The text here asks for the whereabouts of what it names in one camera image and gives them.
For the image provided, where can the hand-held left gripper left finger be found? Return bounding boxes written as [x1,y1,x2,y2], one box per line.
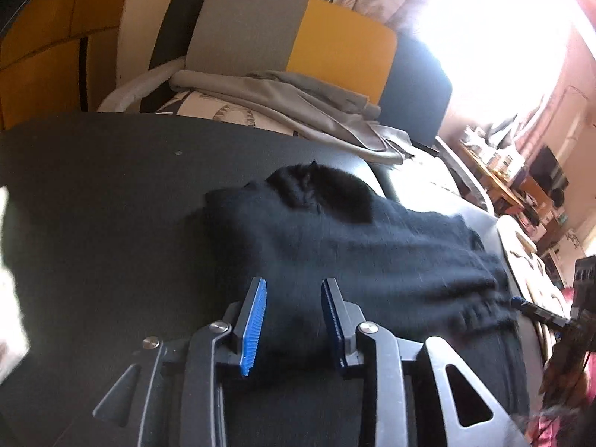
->
[92,276,269,447]

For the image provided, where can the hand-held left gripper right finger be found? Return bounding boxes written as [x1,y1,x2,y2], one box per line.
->
[320,277,532,447]

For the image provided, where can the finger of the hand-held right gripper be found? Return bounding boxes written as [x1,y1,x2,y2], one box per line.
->
[510,295,573,332]

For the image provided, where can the black knit sweater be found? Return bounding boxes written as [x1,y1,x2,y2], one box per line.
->
[185,161,530,427]

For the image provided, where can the pink ruffled quilt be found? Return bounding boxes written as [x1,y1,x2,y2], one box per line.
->
[526,286,596,447]

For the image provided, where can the black flat screen television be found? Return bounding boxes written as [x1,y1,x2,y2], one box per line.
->
[530,145,571,193]

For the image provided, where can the wooden side table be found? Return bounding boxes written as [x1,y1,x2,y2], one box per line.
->
[457,139,528,211]

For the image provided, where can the cluster of jars and bottles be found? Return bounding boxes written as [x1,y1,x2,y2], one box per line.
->
[461,123,527,178]

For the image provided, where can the printed white cushion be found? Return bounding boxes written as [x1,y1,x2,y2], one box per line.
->
[156,91,299,135]

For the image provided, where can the grey cloth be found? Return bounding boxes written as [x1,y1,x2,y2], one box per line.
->
[169,70,416,165]

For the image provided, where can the white cloth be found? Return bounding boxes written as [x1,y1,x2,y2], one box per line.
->
[0,185,31,379]

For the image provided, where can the black upright cushion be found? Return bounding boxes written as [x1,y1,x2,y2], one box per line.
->
[140,0,225,113]

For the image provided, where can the orange wooden wardrobe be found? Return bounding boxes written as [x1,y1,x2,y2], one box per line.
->
[0,0,137,132]

